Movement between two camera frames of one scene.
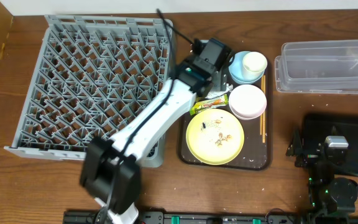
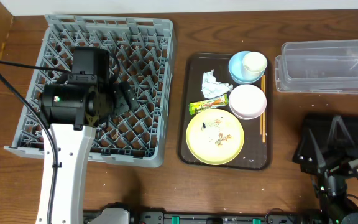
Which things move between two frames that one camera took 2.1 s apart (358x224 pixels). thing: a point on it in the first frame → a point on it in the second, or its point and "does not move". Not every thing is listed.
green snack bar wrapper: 200,106 does not move
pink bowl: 247,102 does not move
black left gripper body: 196,47 → 122,101
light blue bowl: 236,68 does not move
